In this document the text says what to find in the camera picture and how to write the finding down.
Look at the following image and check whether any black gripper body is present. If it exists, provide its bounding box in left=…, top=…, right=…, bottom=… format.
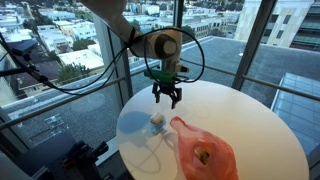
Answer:
left=152, top=81, right=183, bottom=96

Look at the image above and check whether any white and blue container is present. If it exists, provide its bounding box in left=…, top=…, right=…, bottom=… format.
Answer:
left=149, top=112, right=167, bottom=135

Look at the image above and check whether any orange plastic bag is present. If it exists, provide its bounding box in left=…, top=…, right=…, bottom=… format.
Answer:
left=169, top=116, right=239, bottom=180

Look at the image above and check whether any dark window mullion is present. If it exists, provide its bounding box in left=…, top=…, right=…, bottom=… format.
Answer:
left=231, top=0, right=278, bottom=91

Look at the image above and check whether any black equipment base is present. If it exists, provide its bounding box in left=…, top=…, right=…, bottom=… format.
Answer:
left=13, top=131, right=111, bottom=180

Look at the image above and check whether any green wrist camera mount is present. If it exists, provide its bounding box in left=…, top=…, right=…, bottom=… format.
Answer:
left=143, top=68, right=180, bottom=85

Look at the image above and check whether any dark window rail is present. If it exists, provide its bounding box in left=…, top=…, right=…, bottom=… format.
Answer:
left=196, top=62, right=320, bottom=102

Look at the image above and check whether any black camera on stand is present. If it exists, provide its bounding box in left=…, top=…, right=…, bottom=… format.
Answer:
left=0, top=39, right=50, bottom=85

